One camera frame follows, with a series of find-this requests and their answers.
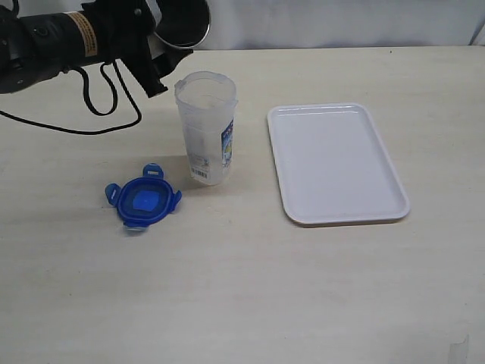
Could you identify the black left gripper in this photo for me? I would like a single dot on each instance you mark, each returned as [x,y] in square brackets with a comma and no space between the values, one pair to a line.
[126,29]

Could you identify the stainless steel tumbler cup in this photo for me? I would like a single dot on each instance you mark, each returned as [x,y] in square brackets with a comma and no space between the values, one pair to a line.
[184,24]

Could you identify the blue snap-lock container lid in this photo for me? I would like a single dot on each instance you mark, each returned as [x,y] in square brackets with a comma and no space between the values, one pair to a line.
[143,201]

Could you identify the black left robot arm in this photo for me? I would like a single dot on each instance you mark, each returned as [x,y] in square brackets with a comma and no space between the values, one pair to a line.
[38,48]

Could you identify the clear plastic tall container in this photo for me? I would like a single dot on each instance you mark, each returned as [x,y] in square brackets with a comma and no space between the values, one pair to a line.
[206,103]

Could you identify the white rectangular plastic tray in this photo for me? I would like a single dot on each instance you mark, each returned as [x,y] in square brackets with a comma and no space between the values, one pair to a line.
[333,167]

